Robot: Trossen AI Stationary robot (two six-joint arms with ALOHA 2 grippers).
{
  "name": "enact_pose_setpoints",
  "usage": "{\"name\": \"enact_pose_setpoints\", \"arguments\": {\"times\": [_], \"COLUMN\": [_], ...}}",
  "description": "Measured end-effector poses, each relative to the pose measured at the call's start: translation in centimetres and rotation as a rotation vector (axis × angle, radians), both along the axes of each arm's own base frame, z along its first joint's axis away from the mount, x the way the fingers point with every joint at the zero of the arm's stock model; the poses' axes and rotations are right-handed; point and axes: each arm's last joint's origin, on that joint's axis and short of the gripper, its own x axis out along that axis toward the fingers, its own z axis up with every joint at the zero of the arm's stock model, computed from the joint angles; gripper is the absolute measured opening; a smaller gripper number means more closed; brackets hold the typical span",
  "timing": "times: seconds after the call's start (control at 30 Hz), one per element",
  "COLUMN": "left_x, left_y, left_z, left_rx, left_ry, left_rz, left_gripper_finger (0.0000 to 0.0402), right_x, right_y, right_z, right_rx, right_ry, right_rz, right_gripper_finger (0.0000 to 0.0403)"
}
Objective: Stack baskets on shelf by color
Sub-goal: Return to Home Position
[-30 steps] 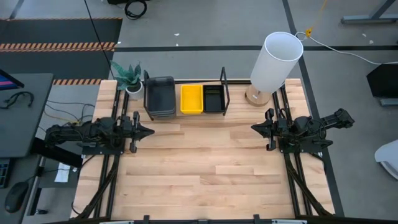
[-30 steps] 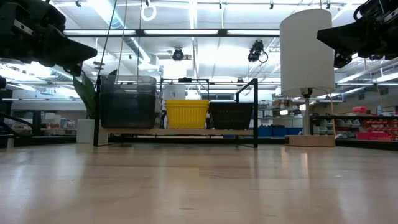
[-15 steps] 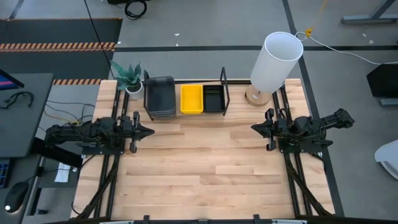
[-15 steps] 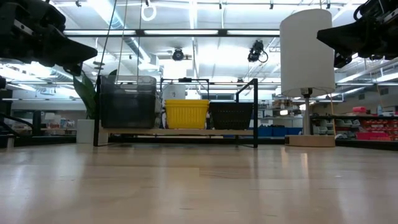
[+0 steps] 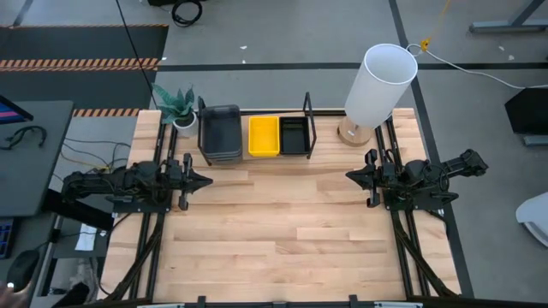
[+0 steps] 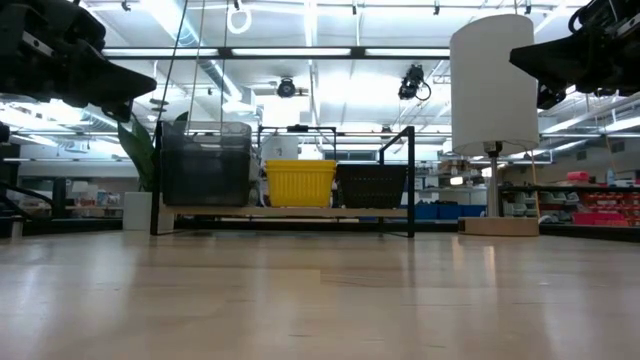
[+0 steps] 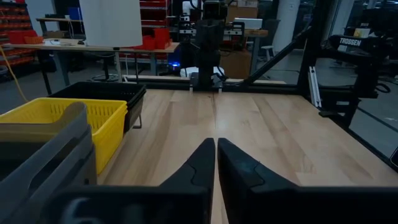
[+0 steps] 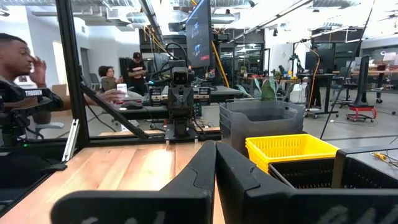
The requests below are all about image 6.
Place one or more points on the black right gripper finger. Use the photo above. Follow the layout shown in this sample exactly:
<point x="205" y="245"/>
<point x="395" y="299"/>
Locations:
<point x="560" y="57"/>
<point x="550" y="96"/>

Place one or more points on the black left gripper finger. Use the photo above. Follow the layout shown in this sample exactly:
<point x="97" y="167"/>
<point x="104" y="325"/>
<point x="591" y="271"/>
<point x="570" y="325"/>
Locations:
<point x="110" y="80"/>
<point x="120" y="112"/>

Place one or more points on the black mesh plastic basket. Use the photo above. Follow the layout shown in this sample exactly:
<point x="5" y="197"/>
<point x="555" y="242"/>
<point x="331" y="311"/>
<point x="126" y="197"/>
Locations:
<point x="372" y="165"/>
<point x="372" y="190"/>

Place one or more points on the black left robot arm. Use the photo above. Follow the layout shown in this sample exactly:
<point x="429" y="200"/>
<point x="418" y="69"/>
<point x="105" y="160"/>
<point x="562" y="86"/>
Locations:
<point x="15" y="195"/>

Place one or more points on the white shade lamp wooden base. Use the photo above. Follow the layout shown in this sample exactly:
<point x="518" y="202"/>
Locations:
<point x="492" y="85"/>

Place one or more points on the green plant in white pot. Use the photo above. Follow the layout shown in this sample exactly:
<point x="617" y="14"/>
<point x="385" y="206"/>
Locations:
<point x="147" y="210"/>

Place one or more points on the storage rack with bins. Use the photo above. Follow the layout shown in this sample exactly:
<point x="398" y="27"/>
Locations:
<point x="600" y="205"/>

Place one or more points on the blue storage bin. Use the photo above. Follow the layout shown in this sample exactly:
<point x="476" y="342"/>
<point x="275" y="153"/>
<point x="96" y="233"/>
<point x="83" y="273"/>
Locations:
<point x="450" y="211"/>

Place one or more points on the white cylindrical container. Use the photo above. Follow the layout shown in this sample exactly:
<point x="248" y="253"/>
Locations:
<point x="280" y="147"/>

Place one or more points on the round black ceiling fixture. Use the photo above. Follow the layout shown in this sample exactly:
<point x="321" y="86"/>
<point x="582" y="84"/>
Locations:
<point x="286" y="88"/>

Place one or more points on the black overhead camera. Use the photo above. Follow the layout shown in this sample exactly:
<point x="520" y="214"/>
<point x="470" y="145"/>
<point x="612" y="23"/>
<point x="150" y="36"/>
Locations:
<point x="412" y="82"/>

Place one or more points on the black rig frame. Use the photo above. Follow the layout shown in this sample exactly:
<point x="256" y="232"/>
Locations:
<point x="290" y="52"/>

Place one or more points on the wooden shelf with black frame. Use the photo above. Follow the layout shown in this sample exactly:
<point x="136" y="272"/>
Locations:
<point x="280" y="212"/>

